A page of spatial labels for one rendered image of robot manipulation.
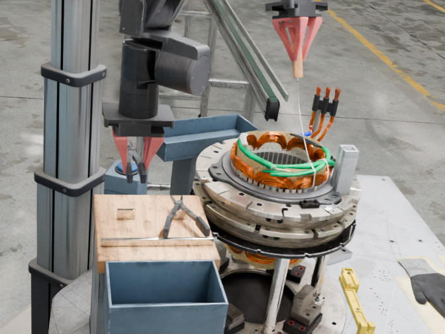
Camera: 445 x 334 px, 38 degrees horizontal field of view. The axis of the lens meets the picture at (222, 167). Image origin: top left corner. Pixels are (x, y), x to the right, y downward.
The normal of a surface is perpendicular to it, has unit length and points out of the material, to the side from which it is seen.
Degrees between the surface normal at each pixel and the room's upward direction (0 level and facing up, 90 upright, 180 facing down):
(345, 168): 90
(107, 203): 0
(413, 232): 0
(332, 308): 0
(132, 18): 82
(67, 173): 90
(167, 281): 90
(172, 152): 90
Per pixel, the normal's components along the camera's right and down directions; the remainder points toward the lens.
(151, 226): 0.13, -0.88
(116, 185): -0.19, 0.42
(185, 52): -0.44, 0.22
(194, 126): 0.51, 0.44
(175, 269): 0.20, 0.47
